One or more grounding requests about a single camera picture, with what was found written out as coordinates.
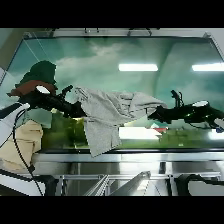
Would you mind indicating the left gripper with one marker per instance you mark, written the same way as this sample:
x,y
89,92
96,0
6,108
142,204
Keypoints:
x,y
75,110

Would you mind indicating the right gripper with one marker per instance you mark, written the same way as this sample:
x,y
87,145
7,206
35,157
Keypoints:
x,y
161,115

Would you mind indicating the grey T-shirt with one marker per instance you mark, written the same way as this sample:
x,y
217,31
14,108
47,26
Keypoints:
x,y
106,113

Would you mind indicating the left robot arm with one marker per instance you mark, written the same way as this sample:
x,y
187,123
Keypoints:
x,y
13,123

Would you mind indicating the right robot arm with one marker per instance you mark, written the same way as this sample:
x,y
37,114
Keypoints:
x,y
200,111

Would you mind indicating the dark green garment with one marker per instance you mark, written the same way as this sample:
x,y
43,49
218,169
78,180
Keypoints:
x,y
41,73

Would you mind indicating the red-brown garment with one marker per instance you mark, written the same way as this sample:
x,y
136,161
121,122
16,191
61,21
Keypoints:
x,y
25,89

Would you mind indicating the beige garment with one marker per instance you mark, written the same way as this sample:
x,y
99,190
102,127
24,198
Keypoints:
x,y
26,140

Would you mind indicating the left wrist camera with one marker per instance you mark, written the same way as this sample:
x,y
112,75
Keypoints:
x,y
65,90

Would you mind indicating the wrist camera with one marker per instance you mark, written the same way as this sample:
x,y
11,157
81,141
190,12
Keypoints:
x,y
65,90
176,98

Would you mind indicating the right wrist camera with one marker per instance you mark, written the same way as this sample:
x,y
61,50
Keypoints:
x,y
176,98

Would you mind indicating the silver frame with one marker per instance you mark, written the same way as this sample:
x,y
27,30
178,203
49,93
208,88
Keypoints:
x,y
133,156

